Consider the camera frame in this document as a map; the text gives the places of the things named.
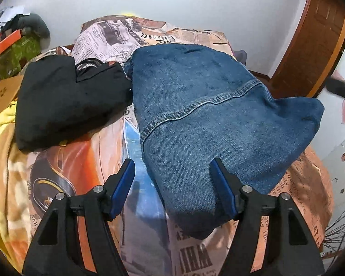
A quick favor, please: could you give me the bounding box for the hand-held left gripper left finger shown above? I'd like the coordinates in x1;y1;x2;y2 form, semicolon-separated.
22;159;136;276

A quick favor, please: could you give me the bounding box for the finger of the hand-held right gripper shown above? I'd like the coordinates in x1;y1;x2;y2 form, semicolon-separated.
324;75;345;102

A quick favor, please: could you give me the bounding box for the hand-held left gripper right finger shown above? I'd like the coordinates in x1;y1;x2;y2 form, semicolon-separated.
210;158;326;276

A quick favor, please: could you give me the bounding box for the blue denim jacket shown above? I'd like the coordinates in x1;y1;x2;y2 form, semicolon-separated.
124;44;325;240

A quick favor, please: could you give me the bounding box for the pile of white clothes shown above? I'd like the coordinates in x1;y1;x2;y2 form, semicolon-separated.
0;6;32;32

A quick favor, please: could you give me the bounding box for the wooden door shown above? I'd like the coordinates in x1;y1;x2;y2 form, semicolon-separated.
269;0;345;98

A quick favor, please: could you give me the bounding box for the newspaper print blanket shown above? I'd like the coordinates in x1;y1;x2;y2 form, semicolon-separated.
26;16;334;276

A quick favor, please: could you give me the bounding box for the white appliance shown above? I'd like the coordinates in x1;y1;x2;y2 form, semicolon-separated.
322;136;345;180

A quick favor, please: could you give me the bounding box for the black folded garment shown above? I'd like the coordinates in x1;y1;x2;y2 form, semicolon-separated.
15;55;134;153

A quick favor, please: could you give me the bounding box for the yellow fleece blanket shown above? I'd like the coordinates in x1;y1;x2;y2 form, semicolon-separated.
0;103;32;268

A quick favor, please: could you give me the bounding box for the cardboard box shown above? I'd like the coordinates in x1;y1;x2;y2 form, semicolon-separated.
0;75;25;133

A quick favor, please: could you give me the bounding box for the green box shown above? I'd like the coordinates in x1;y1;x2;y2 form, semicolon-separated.
0;36;42;79

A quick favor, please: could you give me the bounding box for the grey cushion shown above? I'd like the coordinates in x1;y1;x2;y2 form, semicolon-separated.
19;13;51;49

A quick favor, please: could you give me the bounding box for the orange box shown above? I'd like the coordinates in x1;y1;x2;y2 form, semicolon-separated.
0;29;22;57

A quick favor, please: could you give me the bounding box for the wire fan grille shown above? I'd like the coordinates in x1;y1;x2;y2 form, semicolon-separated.
320;201;345;261

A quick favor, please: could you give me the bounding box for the black coiled strap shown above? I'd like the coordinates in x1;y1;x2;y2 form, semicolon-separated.
75;58;102;77

